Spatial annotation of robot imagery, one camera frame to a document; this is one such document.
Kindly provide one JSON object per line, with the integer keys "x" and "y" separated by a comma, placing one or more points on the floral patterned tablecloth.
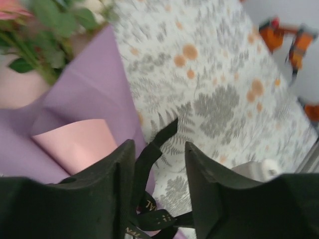
{"x": 211, "y": 74}

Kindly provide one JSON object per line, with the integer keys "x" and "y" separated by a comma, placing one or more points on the cream white artificial rose stem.
{"x": 97, "y": 7}

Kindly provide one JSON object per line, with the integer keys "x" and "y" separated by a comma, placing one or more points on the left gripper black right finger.
{"x": 249, "y": 211}

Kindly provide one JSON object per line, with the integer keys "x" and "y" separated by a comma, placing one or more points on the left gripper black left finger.
{"x": 74, "y": 206}

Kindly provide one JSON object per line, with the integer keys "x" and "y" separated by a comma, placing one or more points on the aluminium side rail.
{"x": 310, "y": 156}

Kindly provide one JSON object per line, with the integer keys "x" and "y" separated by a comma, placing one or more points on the black ribbon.
{"x": 149, "y": 159}

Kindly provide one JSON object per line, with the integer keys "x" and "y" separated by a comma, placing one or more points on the pink and purple wrapping paper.
{"x": 94, "y": 87}

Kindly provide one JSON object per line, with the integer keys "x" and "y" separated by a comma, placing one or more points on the large pink artificial rose stem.
{"x": 12, "y": 10}

